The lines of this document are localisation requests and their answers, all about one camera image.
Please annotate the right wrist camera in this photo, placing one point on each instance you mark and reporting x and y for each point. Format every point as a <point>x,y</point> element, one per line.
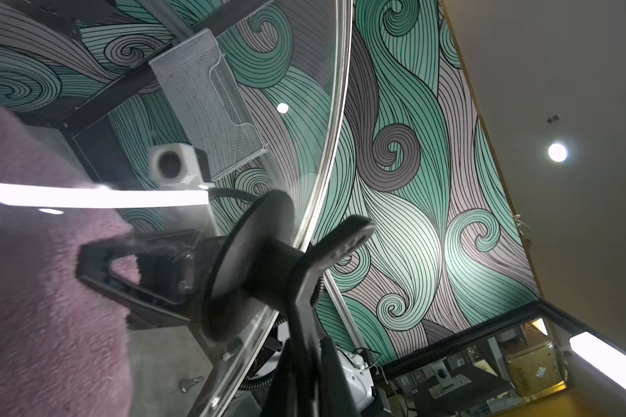
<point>179,166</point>

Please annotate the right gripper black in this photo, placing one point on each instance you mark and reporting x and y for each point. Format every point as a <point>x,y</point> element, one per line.
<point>159,277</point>

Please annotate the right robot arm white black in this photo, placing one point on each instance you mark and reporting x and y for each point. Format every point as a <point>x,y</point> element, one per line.
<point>354,375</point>

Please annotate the small metal disc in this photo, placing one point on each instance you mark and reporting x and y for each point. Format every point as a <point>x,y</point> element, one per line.
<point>186,385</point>

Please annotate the clear plastic wall box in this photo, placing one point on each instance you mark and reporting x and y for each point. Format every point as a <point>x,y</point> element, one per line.
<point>202,90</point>

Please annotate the pink microfibre cloth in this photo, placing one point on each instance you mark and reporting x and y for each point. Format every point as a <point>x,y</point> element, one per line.
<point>63,347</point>

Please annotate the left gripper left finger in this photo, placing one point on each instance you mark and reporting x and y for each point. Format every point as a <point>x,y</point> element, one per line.
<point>281,400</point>

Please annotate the aluminium rail right wall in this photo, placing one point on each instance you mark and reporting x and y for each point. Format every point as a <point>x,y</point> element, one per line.
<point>343,311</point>

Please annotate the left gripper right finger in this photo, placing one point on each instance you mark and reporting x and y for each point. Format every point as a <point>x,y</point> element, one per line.
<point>335,395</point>

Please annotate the glass lid of black pan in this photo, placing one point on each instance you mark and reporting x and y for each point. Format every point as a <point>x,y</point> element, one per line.
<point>80,107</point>

